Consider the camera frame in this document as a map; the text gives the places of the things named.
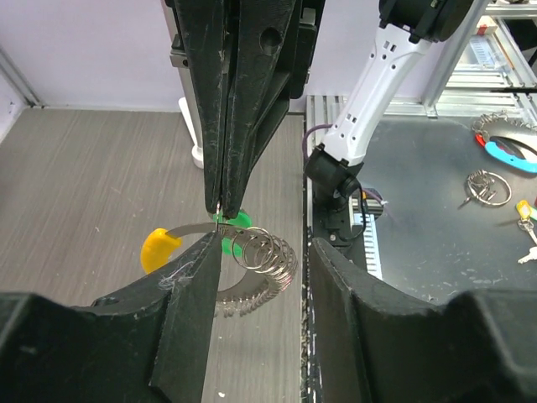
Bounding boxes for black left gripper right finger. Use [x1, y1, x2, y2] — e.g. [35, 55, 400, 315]
[309, 238, 536, 402]

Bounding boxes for spare metal keyring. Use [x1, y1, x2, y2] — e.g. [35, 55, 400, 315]
[458, 170, 513, 209]

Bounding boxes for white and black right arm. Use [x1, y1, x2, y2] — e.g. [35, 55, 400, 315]
[167, 1, 471, 218]

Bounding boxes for key with green tag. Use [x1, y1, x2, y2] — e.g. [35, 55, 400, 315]
[212, 209, 252, 258]

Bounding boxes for large keyring with yellow grip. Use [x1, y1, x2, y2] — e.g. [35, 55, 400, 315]
[140, 222, 299, 317]

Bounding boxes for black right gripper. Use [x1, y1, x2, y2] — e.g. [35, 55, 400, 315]
[161, 0, 326, 218]

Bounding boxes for blue handled tool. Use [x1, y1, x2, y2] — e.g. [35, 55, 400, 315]
[472, 113, 536, 175]

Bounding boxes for white garment rack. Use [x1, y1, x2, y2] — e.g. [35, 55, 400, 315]
[178, 67, 204, 170]

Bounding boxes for aluminium frame post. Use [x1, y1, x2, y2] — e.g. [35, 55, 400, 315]
[0, 49, 44, 107]

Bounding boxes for keys with yellow green tags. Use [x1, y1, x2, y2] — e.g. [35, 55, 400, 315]
[499, 200, 536, 264]

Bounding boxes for slotted grey cable duct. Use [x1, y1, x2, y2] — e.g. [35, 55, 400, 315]
[347, 198, 383, 280]

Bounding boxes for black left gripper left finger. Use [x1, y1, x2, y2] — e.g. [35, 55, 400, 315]
[1, 233, 222, 402]

